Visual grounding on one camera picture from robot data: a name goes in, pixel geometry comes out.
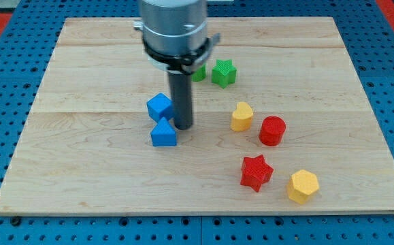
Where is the green star block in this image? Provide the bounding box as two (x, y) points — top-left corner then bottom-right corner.
(212, 59), (237, 88)

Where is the yellow heart block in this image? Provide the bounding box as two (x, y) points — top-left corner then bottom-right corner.
(230, 101), (254, 131)

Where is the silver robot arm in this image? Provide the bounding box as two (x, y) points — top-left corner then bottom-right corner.
(133, 0), (220, 76)

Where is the blue cube block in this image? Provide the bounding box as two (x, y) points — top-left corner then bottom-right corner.
(146, 93), (174, 122)

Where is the red cylinder block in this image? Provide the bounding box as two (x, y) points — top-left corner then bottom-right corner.
(259, 116), (286, 146)

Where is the red star block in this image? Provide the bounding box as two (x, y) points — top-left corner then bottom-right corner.
(240, 154), (274, 192)

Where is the wooden board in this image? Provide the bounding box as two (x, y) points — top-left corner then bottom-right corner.
(0, 17), (394, 216)

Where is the blue triangle block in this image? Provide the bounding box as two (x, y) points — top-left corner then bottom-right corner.
(150, 118), (177, 147)

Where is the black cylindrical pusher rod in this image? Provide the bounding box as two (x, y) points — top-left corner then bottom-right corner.
(168, 73), (193, 130)

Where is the green block behind rod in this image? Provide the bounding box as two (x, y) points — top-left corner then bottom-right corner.
(191, 64), (206, 82)

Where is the yellow hexagon block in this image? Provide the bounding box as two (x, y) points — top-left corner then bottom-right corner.
(286, 169), (320, 204)

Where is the black clamp ring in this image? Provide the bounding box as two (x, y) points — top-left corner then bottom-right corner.
(142, 33), (221, 76)

